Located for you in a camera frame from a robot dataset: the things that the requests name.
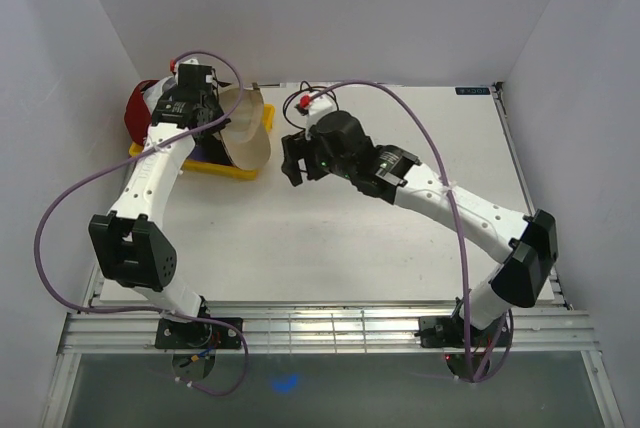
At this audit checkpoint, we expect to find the blue table label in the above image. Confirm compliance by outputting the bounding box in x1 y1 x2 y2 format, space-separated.
455 87 491 96

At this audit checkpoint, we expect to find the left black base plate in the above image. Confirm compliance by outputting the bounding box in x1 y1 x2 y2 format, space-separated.
154 318 241 350

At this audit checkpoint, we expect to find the red baseball cap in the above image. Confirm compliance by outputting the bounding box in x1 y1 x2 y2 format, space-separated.
123 79 158 146

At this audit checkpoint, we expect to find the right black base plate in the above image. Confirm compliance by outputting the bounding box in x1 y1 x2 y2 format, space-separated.
414 315 509 349

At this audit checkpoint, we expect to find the aluminium frame rail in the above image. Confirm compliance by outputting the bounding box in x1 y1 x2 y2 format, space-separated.
39 305 626 428

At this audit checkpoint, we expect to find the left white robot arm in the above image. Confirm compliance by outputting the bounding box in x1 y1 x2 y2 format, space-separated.
89 58 225 348

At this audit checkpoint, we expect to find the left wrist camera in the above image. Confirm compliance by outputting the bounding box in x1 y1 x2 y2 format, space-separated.
168 57 218 91

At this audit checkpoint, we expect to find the thin black cable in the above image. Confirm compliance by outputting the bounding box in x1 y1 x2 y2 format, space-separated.
281 80 321 128

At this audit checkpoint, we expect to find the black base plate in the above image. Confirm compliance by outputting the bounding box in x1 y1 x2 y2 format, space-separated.
154 318 241 350
414 315 509 349

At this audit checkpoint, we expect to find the beige baseball cap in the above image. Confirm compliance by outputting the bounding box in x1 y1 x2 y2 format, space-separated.
219 87 271 171

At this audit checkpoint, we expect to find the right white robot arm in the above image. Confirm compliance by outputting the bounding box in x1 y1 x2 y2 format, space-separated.
282 111 558 345

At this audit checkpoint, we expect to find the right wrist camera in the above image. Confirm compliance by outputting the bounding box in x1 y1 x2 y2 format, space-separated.
296 95 336 129

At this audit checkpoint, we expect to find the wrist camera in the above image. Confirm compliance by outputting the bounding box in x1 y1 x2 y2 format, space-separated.
296 95 336 129
168 57 218 91

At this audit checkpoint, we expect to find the black baseball cap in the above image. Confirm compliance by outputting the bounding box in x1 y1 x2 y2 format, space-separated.
190 130 232 166

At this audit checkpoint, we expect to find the yellow plastic tray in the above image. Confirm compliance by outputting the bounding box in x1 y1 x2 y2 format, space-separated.
128 102 277 182

